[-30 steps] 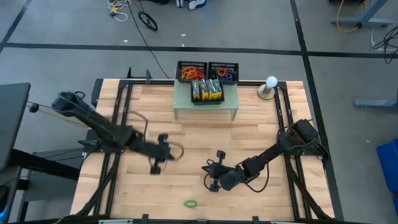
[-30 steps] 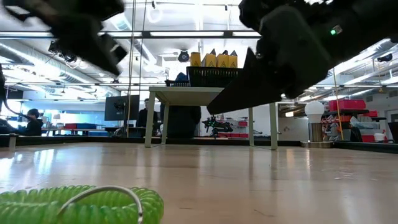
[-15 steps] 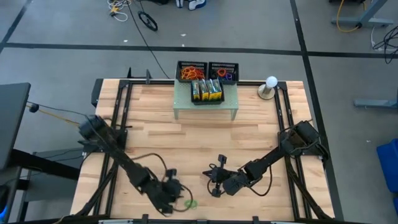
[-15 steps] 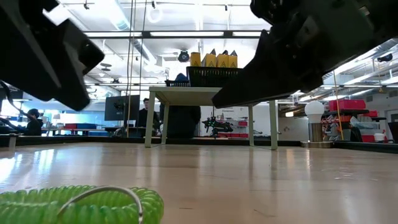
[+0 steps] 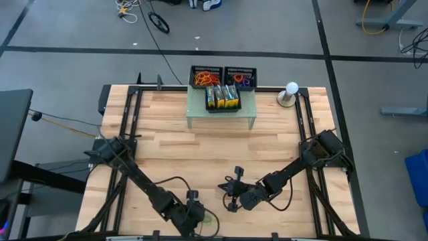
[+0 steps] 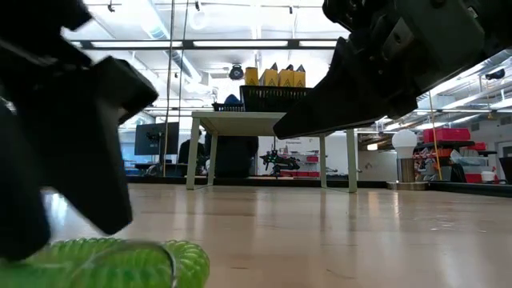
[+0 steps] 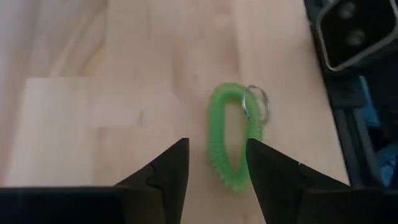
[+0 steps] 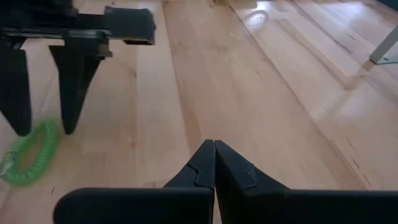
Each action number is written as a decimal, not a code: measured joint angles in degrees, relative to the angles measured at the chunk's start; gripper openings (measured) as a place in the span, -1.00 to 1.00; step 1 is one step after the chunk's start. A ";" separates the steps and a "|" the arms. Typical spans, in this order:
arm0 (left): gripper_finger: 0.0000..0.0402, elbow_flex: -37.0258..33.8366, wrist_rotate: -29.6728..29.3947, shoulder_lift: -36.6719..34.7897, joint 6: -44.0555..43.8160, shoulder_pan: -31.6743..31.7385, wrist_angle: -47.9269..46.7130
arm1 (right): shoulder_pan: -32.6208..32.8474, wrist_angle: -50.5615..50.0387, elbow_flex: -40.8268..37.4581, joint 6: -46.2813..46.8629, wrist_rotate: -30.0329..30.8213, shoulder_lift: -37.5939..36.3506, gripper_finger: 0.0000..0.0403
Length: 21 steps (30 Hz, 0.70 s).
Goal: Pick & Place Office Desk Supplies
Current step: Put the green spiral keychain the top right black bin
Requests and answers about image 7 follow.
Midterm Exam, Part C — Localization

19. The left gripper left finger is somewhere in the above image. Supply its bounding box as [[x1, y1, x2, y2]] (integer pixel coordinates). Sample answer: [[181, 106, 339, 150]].
[[0, 138, 190, 224]]

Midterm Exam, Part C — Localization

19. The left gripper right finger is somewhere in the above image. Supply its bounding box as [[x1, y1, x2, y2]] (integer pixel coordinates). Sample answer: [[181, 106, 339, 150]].
[[245, 138, 398, 224]]

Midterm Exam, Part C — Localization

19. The green coil keychain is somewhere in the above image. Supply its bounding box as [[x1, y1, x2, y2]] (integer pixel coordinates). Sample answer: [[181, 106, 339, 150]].
[[206, 82, 271, 194]]

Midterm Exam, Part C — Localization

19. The black aluminium table frame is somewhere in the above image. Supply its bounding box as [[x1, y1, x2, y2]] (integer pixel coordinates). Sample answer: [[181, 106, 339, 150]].
[[323, 71, 398, 189]]

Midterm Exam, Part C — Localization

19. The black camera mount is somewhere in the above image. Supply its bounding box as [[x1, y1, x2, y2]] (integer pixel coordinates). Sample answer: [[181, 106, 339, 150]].
[[303, 0, 398, 75]]

